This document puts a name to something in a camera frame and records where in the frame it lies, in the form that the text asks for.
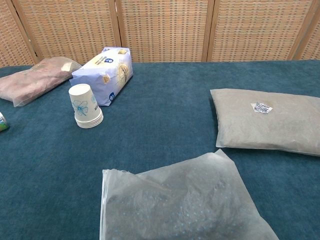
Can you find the teal tablecloth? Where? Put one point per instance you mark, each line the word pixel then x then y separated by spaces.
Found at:
pixel 160 112

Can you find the white blue tissue pack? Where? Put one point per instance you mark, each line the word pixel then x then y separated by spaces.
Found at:
pixel 107 75

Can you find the frosted bag with dark cloth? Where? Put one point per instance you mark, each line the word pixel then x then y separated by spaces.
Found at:
pixel 175 200

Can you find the woven wooden folding screen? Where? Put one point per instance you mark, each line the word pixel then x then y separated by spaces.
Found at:
pixel 162 30

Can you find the clear bag with pink cloth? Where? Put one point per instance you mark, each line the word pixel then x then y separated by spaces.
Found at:
pixel 32 80

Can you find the green blue drink can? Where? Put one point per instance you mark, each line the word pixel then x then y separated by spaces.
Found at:
pixel 3 123

